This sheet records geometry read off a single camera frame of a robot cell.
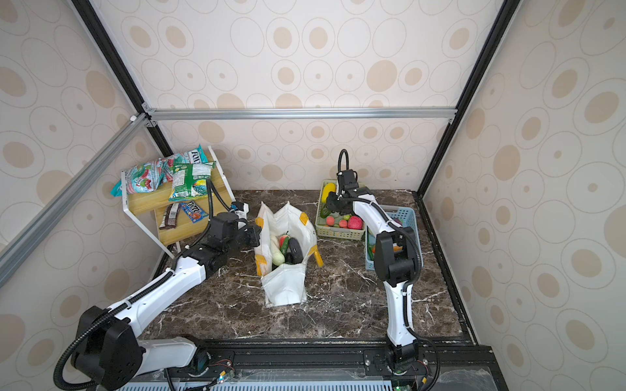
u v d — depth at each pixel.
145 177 0.73
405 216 1.06
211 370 0.72
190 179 0.73
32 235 0.54
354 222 1.02
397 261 0.57
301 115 0.92
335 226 1.04
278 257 0.87
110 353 0.40
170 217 0.87
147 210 0.71
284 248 0.92
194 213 0.90
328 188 1.12
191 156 0.82
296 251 0.92
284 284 0.81
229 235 0.64
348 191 0.75
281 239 0.97
